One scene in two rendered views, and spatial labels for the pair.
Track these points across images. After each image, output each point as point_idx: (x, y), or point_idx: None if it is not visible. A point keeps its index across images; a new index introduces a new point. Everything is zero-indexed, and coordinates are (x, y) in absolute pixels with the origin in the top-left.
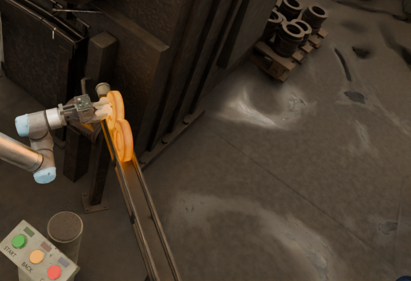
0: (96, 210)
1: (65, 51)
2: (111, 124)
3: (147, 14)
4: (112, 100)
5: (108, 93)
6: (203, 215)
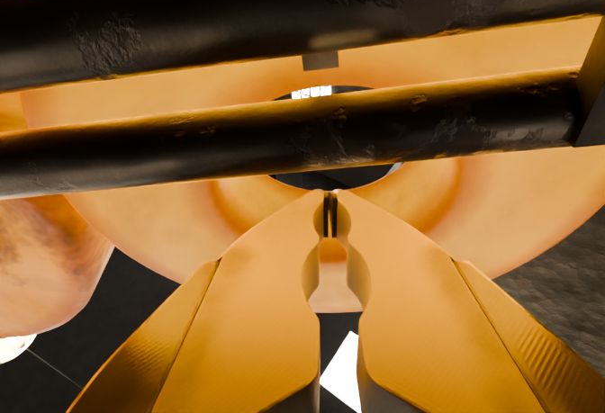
0: None
1: None
2: (147, 76)
3: (598, 219)
4: (331, 294)
5: (507, 264)
6: None
